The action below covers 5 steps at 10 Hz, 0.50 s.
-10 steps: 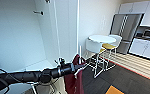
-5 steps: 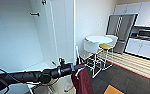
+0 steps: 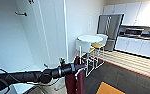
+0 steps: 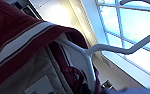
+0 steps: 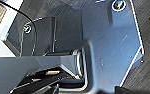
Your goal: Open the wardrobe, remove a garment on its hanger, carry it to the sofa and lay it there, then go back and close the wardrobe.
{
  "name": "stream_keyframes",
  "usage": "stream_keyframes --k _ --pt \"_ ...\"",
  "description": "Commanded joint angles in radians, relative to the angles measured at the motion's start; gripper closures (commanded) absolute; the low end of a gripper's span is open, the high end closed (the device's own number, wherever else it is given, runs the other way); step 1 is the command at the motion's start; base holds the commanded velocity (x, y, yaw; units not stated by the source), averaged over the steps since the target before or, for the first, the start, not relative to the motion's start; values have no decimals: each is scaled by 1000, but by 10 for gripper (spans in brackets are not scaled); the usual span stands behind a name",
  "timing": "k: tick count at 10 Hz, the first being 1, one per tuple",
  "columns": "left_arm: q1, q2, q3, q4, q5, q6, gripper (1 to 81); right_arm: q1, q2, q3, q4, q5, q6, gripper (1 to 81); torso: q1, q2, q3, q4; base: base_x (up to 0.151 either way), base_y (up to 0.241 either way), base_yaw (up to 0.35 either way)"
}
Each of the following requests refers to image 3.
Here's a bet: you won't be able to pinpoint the red white jacket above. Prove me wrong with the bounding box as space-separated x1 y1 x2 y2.
64 55 88 94

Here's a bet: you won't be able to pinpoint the white wardrobe door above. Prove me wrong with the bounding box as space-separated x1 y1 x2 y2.
37 0 69 68

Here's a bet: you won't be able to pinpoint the yellow chair white legs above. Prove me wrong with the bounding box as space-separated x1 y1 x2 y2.
90 42 105 68

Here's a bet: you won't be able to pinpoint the white round object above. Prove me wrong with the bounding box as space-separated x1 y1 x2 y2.
77 34 104 44

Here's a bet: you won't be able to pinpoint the pale chair seat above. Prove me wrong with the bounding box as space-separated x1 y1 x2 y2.
96 33 109 53

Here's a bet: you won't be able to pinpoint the steel fridge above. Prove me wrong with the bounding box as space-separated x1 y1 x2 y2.
96 13 125 52

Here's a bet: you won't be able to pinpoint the white base kitchen cabinets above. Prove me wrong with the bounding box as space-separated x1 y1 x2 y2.
114 34 150 61

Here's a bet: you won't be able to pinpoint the black microwave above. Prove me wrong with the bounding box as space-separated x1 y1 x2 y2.
124 28 145 37

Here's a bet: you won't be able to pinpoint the white wardrobe body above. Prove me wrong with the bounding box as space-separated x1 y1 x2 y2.
0 0 69 94

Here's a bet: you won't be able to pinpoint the black hook rod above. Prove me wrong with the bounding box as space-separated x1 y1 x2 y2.
14 11 28 17

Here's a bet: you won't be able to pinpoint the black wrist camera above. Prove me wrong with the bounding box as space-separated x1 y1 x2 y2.
58 57 66 67

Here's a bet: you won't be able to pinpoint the grey chair white wire legs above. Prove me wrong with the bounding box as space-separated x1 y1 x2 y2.
75 39 94 78

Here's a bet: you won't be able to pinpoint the white wall kitchen cabinets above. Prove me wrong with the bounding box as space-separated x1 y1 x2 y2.
102 1 150 28

